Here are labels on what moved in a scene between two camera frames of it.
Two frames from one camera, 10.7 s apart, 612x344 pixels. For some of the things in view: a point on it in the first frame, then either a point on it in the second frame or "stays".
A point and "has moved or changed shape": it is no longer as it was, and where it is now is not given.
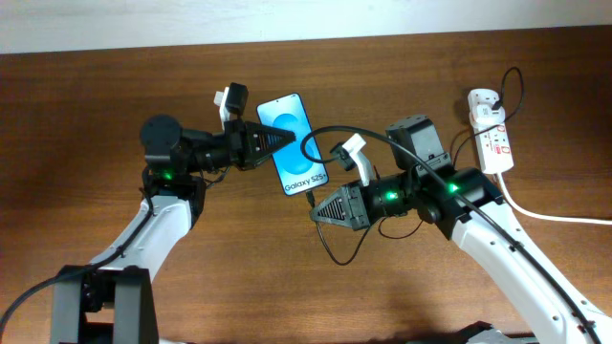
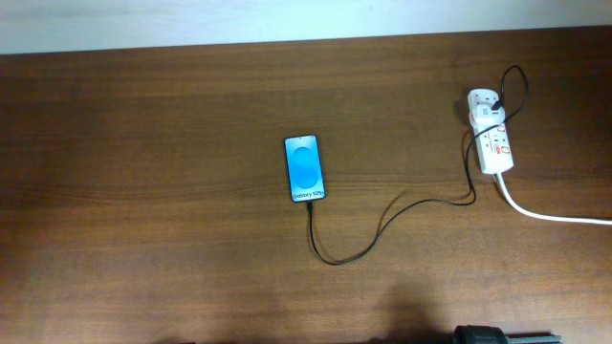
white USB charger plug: [484, 117] stays
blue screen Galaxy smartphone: [298, 165] has moved or changed shape
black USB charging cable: [310, 200] -> [471, 175]
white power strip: [493, 143] stays
